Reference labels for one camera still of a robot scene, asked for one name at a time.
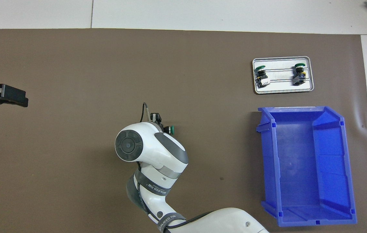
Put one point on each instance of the grey metal tray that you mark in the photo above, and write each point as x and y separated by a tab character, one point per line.
282	85

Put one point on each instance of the blue plastic storage bin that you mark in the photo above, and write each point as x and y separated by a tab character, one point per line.
299	161

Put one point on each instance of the brown paper table mat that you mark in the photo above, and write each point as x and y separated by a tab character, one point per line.
73	64

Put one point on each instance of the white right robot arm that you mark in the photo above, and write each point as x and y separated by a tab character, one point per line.
157	152

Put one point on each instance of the green push button switch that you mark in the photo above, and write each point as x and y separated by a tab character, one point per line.
261	79
170	129
299	77

